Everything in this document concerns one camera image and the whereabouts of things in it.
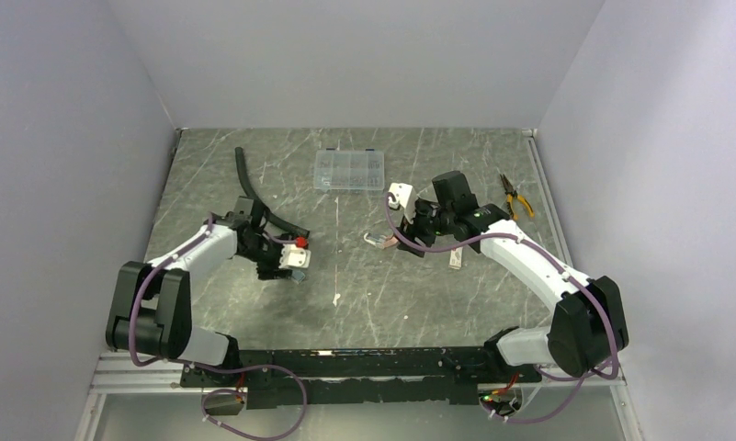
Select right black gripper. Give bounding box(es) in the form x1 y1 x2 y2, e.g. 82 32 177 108
394 197 455 257

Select white staple box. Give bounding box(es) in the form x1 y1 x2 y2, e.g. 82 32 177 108
448 247 463 270

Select blue mini stapler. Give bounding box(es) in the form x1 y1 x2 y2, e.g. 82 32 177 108
290 270 305 283

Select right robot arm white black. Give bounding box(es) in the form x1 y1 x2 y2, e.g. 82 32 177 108
384 192 628 381

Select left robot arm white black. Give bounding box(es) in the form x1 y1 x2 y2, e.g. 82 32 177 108
105 215 310 386

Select pink mini stapler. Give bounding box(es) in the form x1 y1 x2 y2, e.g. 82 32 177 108
363 233 398 250

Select yellow black pliers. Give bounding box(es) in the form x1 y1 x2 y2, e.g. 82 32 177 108
499 174 535 221

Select clear plastic organizer box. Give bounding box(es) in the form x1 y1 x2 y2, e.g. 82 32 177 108
313 149 385 192

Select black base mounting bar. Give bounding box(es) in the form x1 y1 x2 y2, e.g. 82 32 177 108
180 346 541 410

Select black rubber hose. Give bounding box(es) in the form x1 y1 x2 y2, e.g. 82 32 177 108
233 147 311 240

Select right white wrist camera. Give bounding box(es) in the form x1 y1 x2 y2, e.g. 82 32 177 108
388 183 417 224

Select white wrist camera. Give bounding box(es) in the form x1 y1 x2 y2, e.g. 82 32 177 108
388 183 417 224
279 236 311 269

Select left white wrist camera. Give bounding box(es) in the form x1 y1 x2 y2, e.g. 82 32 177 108
279 236 311 269

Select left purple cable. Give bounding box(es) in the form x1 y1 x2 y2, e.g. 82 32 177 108
127 212 309 441

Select aluminium frame rail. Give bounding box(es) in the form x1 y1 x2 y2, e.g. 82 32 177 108
91 353 628 394

